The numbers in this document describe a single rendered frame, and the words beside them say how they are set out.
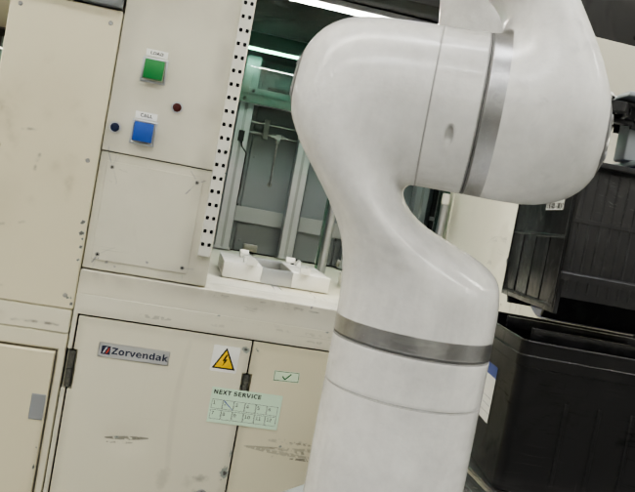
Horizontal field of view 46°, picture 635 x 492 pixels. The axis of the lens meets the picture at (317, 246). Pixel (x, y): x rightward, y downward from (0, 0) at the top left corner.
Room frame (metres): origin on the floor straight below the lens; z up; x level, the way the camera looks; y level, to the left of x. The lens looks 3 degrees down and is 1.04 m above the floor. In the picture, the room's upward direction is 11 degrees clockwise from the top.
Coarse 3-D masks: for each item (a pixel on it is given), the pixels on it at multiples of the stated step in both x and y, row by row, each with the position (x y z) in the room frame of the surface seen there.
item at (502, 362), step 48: (528, 336) 1.10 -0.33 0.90; (624, 336) 1.10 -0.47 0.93; (528, 384) 0.82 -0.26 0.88; (576, 384) 0.82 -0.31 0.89; (624, 384) 0.83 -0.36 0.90; (480, 432) 0.91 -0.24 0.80; (528, 432) 0.82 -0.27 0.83; (576, 432) 0.82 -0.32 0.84; (624, 432) 0.83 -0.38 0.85; (528, 480) 0.82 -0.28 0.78; (576, 480) 0.83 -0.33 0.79; (624, 480) 0.83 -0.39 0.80
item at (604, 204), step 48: (624, 96) 0.92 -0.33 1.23; (624, 144) 0.95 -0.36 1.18; (624, 192) 0.86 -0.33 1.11; (528, 240) 0.99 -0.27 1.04; (576, 240) 0.85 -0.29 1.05; (624, 240) 0.86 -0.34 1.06; (528, 288) 0.95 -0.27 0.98; (576, 288) 0.85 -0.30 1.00; (624, 288) 0.86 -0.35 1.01; (576, 336) 0.91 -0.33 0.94
